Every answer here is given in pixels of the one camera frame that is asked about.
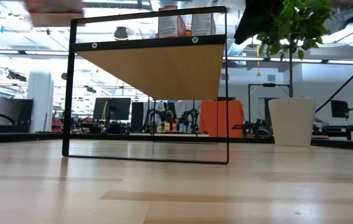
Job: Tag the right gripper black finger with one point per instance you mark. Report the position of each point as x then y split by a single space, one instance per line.
260 18

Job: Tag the red Froot Loops cereal box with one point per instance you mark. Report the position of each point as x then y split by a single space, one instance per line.
202 25
170 26
54 7

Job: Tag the black background robot arm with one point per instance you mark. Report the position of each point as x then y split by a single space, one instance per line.
193 116
151 116
251 127

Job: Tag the green leafy plant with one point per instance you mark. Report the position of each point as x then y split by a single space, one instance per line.
307 25

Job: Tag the yellow hanging tag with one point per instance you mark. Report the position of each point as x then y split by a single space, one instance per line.
258 74

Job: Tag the orange cloth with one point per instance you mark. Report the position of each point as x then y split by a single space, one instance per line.
223 118

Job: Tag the white plant pot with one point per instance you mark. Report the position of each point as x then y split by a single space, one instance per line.
291 124

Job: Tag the black monitor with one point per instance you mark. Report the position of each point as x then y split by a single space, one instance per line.
339 109

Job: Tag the person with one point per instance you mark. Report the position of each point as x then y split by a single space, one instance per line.
169 115

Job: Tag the black ceiling lamp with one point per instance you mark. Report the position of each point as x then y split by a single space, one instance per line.
121 32

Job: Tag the black background desk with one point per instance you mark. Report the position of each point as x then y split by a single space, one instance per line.
347 129

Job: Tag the large black screen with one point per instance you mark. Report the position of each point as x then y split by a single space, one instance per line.
118 109

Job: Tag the white column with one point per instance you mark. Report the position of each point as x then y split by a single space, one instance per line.
40 102

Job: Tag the dark grey cover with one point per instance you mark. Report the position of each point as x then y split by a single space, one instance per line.
23 109

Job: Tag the black metal stand frame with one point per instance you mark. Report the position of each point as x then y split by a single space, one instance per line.
269 84

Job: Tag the wooden shelf with black frame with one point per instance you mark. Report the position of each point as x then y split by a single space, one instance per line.
163 68

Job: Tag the black table frame rail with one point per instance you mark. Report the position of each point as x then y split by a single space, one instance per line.
23 137

